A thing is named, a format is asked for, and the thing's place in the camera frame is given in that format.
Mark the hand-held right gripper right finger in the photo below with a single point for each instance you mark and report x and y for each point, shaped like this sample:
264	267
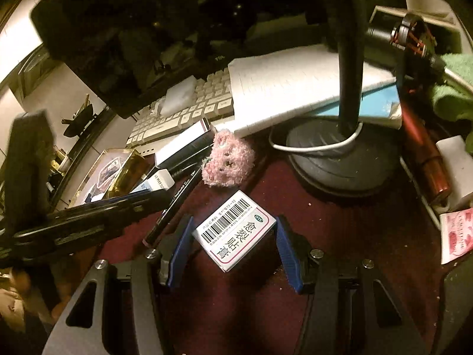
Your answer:
290	259

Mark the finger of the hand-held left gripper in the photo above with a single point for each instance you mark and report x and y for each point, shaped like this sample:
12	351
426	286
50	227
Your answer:
140	196
111	216

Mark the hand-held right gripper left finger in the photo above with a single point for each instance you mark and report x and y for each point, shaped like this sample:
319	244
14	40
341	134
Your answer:
181	251

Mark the white barcode red-border medicine box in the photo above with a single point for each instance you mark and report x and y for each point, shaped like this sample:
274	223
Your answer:
236	229

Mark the grey carton with red end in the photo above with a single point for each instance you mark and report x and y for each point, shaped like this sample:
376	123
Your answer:
181	142

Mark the person's left hand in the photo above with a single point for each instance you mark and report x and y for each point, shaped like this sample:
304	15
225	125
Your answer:
22	280

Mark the small white blue box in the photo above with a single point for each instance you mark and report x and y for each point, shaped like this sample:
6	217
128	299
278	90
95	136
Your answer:
160	179

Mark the black pen with pink end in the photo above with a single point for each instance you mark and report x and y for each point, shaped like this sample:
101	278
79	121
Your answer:
168	210

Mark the cluster of condiment bottles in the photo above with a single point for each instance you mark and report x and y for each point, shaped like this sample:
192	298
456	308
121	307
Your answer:
61	159

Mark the white lower kitchen cabinets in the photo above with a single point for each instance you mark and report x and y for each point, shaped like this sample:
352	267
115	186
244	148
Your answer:
111	133

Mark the black wok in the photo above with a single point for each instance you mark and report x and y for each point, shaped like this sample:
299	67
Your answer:
79	116

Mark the beige computer keyboard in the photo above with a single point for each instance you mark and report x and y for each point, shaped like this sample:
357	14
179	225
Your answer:
173	118

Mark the pink knitted toy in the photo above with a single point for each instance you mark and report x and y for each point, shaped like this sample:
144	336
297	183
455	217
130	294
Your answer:
229	159

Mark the black desk lamp stand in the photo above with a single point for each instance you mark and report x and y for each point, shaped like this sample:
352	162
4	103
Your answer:
343	166

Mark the white foam block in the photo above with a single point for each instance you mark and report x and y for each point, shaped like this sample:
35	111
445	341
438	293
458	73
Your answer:
179	94

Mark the black computer monitor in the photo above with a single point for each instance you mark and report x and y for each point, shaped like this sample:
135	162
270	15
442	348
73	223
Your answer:
147	37

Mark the red white printed packet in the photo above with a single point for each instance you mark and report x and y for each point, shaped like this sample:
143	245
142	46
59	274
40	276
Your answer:
458	236

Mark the red metallic tube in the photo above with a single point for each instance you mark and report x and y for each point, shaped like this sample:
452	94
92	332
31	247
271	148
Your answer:
425	151

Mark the light blue book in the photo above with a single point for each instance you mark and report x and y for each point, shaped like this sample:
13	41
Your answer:
377	105

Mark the white lined notebook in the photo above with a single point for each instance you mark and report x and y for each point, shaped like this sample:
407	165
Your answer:
295	81

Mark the green cloth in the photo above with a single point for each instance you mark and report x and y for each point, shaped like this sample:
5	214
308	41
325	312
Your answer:
456	92

